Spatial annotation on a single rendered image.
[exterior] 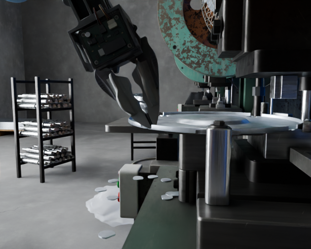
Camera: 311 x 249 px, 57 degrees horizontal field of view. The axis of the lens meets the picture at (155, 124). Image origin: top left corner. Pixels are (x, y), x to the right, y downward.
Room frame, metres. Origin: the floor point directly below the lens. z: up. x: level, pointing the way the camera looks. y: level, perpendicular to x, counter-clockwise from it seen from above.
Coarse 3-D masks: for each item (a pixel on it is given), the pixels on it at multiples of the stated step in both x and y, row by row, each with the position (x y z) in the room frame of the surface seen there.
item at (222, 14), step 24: (240, 0) 0.45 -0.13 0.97; (264, 0) 0.42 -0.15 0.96; (288, 0) 0.42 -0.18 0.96; (216, 24) 0.46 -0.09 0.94; (240, 24) 0.45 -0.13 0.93; (264, 24) 0.42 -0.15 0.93; (288, 24) 0.41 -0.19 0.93; (240, 48) 0.45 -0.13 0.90; (264, 48) 0.42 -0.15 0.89; (288, 48) 0.41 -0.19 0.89
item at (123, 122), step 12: (120, 120) 0.53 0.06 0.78; (120, 132) 0.45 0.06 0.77; (132, 132) 0.45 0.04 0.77; (144, 132) 0.45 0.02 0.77; (156, 132) 0.45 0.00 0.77; (168, 132) 0.44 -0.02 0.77; (180, 132) 0.44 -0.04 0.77; (180, 144) 0.46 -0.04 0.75; (192, 144) 0.46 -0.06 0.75; (204, 144) 0.45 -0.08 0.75; (180, 156) 0.46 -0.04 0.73; (192, 156) 0.46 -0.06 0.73; (204, 156) 0.45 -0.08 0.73; (180, 168) 0.46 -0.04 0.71; (192, 168) 0.46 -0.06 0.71; (204, 168) 0.45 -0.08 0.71; (180, 180) 0.46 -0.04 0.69; (192, 180) 0.46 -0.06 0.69; (180, 192) 0.46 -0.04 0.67; (192, 192) 0.46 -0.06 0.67
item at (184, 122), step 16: (176, 112) 0.64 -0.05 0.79; (192, 112) 0.65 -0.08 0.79; (208, 112) 0.64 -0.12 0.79; (224, 112) 0.64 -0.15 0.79; (240, 112) 0.62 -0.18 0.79; (160, 128) 0.39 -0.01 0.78; (176, 128) 0.38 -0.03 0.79; (192, 128) 0.37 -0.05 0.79; (240, 128) 0.36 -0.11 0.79; (256, 128) 0.36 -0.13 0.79; (272, 128) 0.37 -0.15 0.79; (288, 128) 0.38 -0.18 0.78
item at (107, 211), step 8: (104, 192) 1.85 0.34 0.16; (112, 192) 1.78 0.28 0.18; (88, 200) 1.79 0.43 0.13; (96, 200) 1.77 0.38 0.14; (104, 200) 1.71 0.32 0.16; (88, 208) 1.70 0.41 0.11; (96, 208) 1.67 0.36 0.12; (104, 208) 1.65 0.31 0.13; (112, 208) 1.64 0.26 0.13; (96, 216) 1.70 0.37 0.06; (104, 216) 1.66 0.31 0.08; (112, 216) 1.64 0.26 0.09; (112, 224) 1.64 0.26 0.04; (120, 224) 1.68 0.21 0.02
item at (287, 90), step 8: (272, 80) 0.49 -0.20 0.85; (280, 80) 0.47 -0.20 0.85; (288, 80) 0.46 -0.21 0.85; (296, 80) 0.46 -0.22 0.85; (272, 88) 0.49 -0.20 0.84; (280, 88) 0.47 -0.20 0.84; (288, 88) 0.46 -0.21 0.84; (296, 88) 0.46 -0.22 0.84; (272, 96) 0.48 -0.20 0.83; (280, 96) 0.47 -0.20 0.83; (288, 96) 0.46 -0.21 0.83; (296, 96) 0.46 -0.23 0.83
